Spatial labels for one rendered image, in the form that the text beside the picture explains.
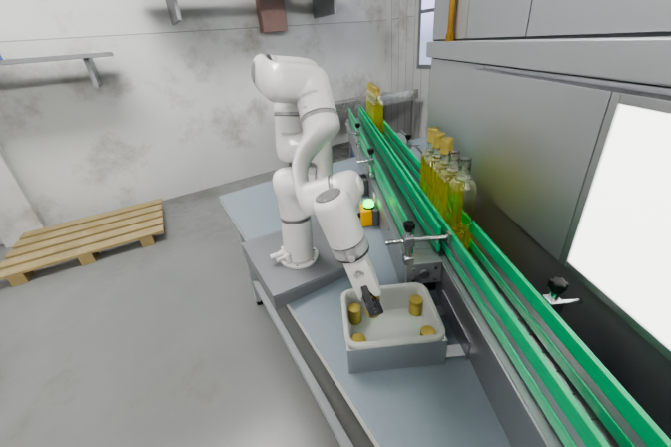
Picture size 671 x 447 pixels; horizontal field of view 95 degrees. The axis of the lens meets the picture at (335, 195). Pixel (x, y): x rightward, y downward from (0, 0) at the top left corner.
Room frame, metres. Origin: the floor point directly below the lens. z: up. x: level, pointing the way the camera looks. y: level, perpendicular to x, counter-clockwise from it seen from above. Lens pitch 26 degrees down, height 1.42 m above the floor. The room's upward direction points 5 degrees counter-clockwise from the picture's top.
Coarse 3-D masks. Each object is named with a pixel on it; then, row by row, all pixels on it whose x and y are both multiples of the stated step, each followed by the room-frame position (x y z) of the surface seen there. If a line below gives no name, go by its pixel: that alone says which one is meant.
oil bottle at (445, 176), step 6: (444, 174) 0.76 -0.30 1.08; (450, 174) 0.74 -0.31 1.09; (456, 174) 0.74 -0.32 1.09; (438, 180) 0.79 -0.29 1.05; (444, 180) 0.74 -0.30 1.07; (438, 186) 0.78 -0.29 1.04; (444, 186) 0.74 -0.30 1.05; (438, 192) 0.78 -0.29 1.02; (444, 192) 0.74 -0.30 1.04; (438, 198) 0.77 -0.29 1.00; (444, 198) 0.74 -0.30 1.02; (438, 204) 0.77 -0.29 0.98; (444, 204) 0.74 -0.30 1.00; (438, 210) 0.77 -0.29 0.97; (444, 210) 0.74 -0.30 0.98; (444, 216) 0.74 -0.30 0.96
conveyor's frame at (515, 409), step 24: (360, 168) 1.60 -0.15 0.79; (384, 216) 0.93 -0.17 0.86; (432, 288) 0.67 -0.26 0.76; (456, 288) 0.55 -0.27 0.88; (456, 312) 0.53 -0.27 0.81; (480, 336) 0.42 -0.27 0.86; (480, 360) 0.41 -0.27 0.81; (504, 360) 0.36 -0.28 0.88; (504, 384) 0.33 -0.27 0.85; (504, 408) 0.32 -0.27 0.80; (528, 408) 0.28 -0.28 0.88; (528, 432) 0.26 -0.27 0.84; (552, 432) 0.24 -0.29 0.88
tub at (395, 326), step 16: (352, 288) 0.61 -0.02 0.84; (384, 288) 0.60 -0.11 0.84; (400, 288) 0.60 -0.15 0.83; (416, 288) 0.60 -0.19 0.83; (384, 304) 0.60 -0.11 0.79; (400, 304) 0.60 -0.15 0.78; (432, 304) 0.54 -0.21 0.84; (368, 320) 0.57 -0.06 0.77; (384, 320) 0.56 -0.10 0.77; (400, 320) 0.56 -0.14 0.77; (416, 320) 0.55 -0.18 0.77; (432, 320) 0.51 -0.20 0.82; (368, 336) 0.52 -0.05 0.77; (384, 336) 0.52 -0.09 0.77; (400, 336) 0.51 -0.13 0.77; (416, 336) 0.45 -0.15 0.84; (432, 336) 0.45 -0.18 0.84
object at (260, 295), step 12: (240, 240) 1.44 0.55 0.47; (252, 276) 1.42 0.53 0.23; (264, 300) 1.25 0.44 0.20; (276, 312) 1.16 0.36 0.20; (276, 324) 1.09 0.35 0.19; (288, 336) 1.01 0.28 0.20; (288, 348) 0.97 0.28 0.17; (300, 360) 0.88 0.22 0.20; (312, 384) 0.77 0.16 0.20; (324, 396) 0.72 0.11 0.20; (324, 408) 0.68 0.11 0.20; (336, 420) 0.63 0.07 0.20; (336, 432) 0.60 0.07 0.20; (348, 444) 0.56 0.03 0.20
